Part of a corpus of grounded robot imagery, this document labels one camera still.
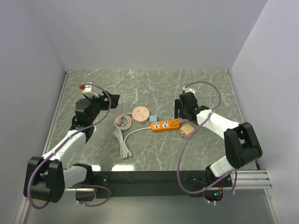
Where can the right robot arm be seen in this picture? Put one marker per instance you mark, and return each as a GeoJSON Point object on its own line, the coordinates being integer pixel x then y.
{"type": "Point", "coordinates": [241, 143]}

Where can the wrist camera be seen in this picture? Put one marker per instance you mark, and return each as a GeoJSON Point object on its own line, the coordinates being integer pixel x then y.
{"type": "Point", "coordinates": [186, 89]}
{"type": "Point", "coordinates": [88, 90]}

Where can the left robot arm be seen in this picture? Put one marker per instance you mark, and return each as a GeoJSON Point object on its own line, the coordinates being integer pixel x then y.
{"type": "Point", "coordinates": [46, 176]}

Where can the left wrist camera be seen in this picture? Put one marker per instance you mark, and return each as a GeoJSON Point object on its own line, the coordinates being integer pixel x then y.
{"type": "Point", "coordinates": [88, 90]}

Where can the aluminium rail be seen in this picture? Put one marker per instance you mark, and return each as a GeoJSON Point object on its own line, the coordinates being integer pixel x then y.
{"type": "Point", "coordinates": [252, 179]}

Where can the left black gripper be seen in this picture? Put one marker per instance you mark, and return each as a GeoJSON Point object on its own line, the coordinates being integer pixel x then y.
{"type": "Point", "coordinates": [101, 99]}

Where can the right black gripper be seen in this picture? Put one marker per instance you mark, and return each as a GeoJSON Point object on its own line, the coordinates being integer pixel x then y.
{"type": "Point", "coordinates": [177, 106]}

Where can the blue plug adapter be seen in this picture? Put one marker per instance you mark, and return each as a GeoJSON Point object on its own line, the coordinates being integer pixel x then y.
{"type": "Point", "coordinates": [153, 118]}

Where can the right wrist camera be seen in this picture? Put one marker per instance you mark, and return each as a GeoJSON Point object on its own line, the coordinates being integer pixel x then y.
{"type": "Point", "coordinates": [186, 89]}

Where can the black base bar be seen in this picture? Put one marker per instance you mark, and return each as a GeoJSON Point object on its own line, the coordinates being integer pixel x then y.
{"type": "Point", "coordinates": [150, 183]}

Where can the pink round power socket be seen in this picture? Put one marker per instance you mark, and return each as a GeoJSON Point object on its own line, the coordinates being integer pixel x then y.
{"type": "Point", "coordinates": [140, 114]}

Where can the orange power strip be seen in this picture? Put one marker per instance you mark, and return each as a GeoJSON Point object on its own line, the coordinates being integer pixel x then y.
{"type": "Point", "coordinates": [167, 125]}

